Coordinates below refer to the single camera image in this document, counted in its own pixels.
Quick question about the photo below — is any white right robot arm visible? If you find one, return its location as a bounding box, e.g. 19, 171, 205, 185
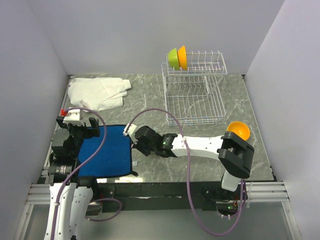
123, 124, 255, 200

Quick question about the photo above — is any white wire dish rack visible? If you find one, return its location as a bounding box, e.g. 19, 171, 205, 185
161, 51, 228, 125

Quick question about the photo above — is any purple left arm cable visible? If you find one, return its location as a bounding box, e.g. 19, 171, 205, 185
49, 106, 123, 240

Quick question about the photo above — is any lime green bowl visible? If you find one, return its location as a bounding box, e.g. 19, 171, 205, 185
167, 48, 180, 70

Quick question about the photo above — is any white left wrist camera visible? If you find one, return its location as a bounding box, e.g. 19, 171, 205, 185
62, 109, 85, 126

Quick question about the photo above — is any aluminium rail frame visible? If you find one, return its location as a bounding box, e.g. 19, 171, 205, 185
14, 181, 302, 240

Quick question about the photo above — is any white folded cloth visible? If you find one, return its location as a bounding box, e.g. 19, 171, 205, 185
67, 77, 132, 112

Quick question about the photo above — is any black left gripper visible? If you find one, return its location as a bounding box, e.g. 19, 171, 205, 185
56, 116, 99, 157

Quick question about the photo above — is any blue microfiber cloth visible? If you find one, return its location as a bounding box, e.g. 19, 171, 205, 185
78, 124, 138, 178

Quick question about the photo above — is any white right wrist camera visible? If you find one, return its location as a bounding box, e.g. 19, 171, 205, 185
123, 123, 137, 138

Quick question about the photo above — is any orange bowl right stack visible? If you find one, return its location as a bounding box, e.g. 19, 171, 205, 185
226, 121, 251, 141

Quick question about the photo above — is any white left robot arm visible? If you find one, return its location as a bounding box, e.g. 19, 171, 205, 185
44, 116, 101, 240

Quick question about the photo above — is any black base bar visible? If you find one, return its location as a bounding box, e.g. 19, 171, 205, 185
97, 181, 247, 211

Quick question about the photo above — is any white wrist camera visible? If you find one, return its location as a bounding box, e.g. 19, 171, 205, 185
62, 109, 85, 126
123, 123, 137, 138

